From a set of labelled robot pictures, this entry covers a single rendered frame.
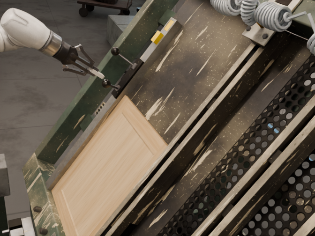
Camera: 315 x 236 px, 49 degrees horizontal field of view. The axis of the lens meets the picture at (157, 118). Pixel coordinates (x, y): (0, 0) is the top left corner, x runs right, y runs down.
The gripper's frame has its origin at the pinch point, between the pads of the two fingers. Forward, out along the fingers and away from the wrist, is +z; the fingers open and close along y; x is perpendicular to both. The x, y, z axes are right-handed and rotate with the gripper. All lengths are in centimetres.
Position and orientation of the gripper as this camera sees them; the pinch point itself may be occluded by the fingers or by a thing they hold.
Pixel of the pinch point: (96, 72)
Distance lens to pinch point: 150.0
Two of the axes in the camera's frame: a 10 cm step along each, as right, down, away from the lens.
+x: 4.4, 5.0, -7.5
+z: 6.5, 3.9, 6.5
